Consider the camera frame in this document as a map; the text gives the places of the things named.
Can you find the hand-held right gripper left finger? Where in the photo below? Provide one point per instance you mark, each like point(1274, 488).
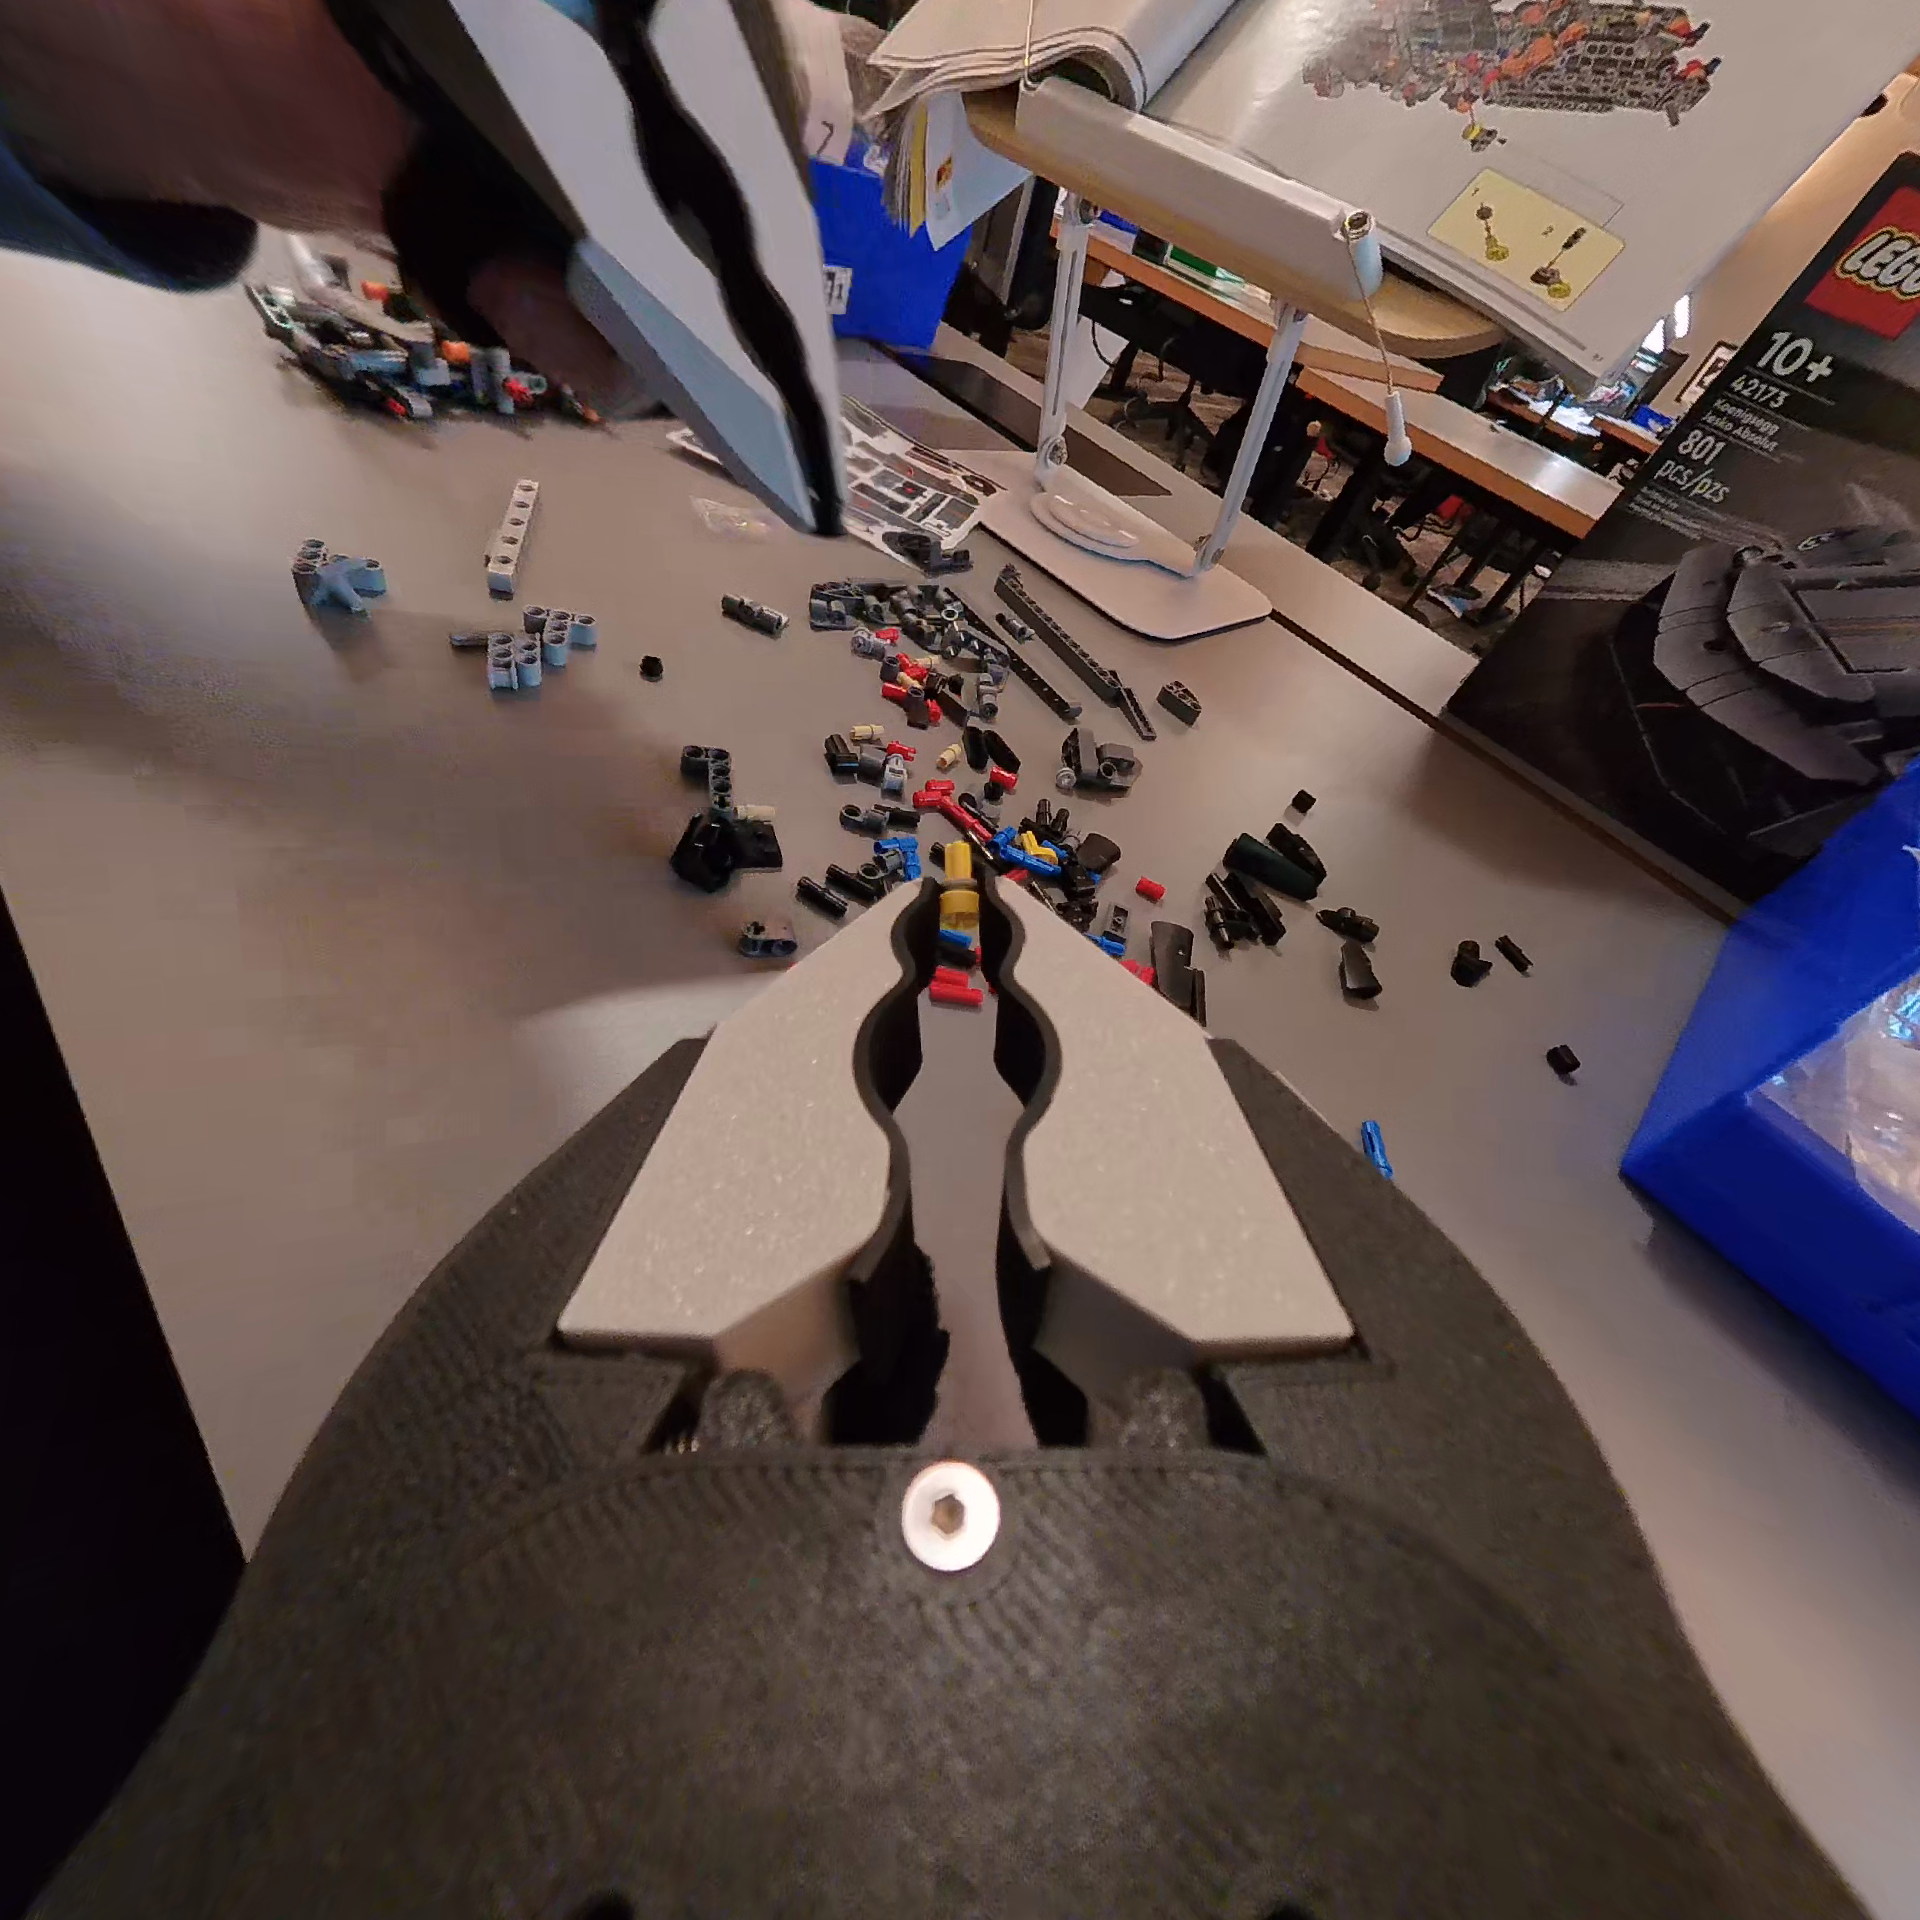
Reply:
point(735, 1200)

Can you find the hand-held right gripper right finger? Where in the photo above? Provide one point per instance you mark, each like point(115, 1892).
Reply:
point(1186, 1200)

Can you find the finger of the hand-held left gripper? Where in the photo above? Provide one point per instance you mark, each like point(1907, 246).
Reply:
point(676, 359)
point(788, 182)

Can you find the partly built lego car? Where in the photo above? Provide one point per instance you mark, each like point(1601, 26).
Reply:
point(361, 359)

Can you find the yellow lego pin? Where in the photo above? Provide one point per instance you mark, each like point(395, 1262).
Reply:
point(961, 879)

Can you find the pile of lego pieces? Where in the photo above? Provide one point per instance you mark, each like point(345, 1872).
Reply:
point(961, 798)

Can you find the person's left forearm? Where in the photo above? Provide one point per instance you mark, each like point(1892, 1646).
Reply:
point(91, 225)

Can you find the blue lego pin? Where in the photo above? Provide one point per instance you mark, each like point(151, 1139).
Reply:
point(1377, 1147)

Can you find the long light grey lego beam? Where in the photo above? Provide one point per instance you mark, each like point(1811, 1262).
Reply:
point(513, 537)

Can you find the dark grey lego connector block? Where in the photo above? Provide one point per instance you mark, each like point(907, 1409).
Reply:
point(755, 615)

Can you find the dark grey lego hub piece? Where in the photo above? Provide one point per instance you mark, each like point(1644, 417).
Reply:
point(931, 552)

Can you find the light grey lego beam assembly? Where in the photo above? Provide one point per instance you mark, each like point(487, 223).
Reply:
point(534, 646)

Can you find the cluster of black lego panels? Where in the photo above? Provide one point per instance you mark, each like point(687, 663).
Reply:
point(1276, 863)

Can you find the dark grey L-shaped lego beam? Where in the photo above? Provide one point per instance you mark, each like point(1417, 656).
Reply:
point(710, 770)

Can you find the dark grey angled lego panel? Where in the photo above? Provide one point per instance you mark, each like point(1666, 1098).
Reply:
point(1102, 761)

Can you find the long dark grey lego beam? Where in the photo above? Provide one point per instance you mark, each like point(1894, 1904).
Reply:
point(1020, 660)
point(1073, 647)

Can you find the dark grey curved lego block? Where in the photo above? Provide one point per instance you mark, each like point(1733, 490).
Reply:
point(1181, 703)

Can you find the lego instruction booklet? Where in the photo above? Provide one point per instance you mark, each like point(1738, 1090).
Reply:
point(1425, 135)

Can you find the black cardboard set box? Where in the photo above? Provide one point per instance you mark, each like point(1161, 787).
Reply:
point(1724, 628)

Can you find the person's left hand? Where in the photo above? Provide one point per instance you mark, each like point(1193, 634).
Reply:
point(225, 90)

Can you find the blue plastic bin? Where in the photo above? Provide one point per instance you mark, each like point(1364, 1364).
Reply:
point(901, 254)
point(1771, 1259)

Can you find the flat empty clear plastic bag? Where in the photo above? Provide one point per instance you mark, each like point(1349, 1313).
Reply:
point(735, 514)

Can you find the sticker sheet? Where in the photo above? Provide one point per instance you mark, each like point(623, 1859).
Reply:
point(915, 488)

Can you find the white booklet stand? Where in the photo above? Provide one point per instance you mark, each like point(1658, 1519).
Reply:
point(1141, 585)

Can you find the crumpled clear plastic bags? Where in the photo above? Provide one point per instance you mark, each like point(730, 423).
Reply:
point(1852, 1080)

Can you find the black square lego bracket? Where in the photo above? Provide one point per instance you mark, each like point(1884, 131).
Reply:
point(714, 849)

